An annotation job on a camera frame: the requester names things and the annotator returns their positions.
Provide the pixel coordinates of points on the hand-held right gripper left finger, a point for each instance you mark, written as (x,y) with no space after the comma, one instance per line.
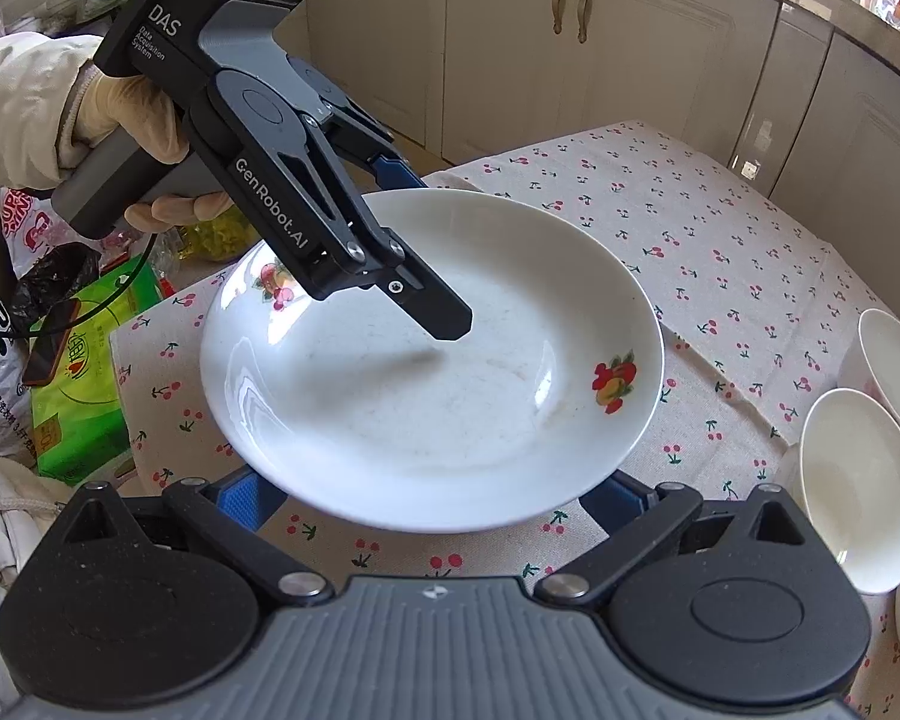
(244,504)

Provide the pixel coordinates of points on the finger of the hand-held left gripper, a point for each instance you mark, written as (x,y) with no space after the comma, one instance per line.
(322,225)
(399,174)

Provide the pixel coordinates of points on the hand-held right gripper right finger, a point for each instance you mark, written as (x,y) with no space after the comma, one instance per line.
(615,504)

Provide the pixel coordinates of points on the white fruit print plate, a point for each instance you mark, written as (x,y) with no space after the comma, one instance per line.
(420,420)

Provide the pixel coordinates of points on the white floral bowl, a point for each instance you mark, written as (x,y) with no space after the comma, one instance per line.
(859,495)
(896,375)

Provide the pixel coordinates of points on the person's left forearm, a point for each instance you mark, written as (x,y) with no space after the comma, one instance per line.
(22,105)

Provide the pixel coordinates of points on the person's left hand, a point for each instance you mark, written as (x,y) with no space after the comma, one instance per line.
(127,116)

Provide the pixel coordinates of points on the yellow plastic bag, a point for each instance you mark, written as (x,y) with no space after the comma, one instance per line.
(214,236)

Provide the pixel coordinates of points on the green tissue package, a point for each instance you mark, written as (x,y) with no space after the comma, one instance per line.
(82,405)

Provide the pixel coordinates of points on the person's white jacket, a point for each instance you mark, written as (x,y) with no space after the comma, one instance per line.
(0,540)

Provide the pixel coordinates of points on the dark smartphone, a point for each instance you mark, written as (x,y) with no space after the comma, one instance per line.
(45,352)

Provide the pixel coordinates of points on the red and white plastic bag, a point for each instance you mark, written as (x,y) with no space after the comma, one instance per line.
(30,229)

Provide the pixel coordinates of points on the black plastic bag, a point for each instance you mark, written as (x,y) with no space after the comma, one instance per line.
(60,277)

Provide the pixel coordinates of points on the cherry print tablecloth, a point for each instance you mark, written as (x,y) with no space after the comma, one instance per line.
(720,240)

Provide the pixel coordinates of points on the white kitchen cabinet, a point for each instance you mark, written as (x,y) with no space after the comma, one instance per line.
(682,52)

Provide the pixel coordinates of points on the beige kitchen countertop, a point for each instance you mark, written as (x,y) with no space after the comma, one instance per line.
(892,52)

